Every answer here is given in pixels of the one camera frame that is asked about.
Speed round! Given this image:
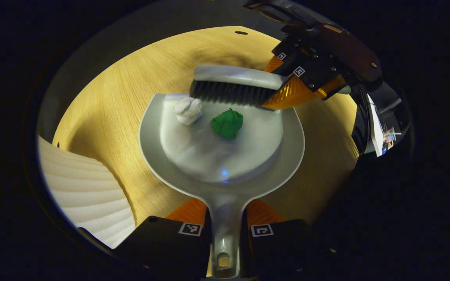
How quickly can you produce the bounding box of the green paper ball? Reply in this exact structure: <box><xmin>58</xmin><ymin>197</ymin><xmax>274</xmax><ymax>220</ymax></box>
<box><xmin>211</xmin><ymin>108</ymin><xmax>244</xmax><ymax>140</ymax></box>

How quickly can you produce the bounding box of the white ribbed garbage bin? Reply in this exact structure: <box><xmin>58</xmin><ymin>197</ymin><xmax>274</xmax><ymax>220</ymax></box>
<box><xmin>37</xmin><ymin>135</ymin><xmax>136</xmax><ymax>249</ymax></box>

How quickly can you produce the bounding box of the small grey broom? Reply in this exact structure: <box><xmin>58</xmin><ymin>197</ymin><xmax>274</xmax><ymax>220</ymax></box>
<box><xmin>190</xmin><ymin>64</ymin><xmax>352</xmax><ymax>108</ymax></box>

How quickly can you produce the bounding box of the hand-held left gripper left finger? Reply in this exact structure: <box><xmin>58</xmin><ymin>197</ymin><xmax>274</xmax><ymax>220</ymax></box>
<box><xmin>112</xmin><ymin>198</ymin><xmax>212</xmax><ymax>279</ymax></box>

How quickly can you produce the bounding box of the grey plastic dustpan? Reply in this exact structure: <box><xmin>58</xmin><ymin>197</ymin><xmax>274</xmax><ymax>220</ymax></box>
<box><xmin>139</xmin><ymin>93</ymin><xmax>305</xmax><ymax>279</ymax></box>

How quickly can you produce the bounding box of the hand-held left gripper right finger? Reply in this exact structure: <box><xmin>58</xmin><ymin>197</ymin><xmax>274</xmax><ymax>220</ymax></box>
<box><xmin>241</xmin><ymin>199</ymin><xmax>327</xmax><ymax>279</ymax></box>

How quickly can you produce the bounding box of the white paper ball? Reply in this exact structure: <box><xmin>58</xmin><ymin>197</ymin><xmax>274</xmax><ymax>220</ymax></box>
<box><xmin>175</xmin><ymin>97</ymin><xmax>203</xmax><ymax>126</ymax></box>

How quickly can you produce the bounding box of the wooden desktop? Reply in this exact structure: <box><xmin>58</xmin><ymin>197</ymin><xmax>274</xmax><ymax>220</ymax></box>
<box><xmin>52</xmin><ymin>26</ymin><xmax>360</xmax><ymax>250</ymax></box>

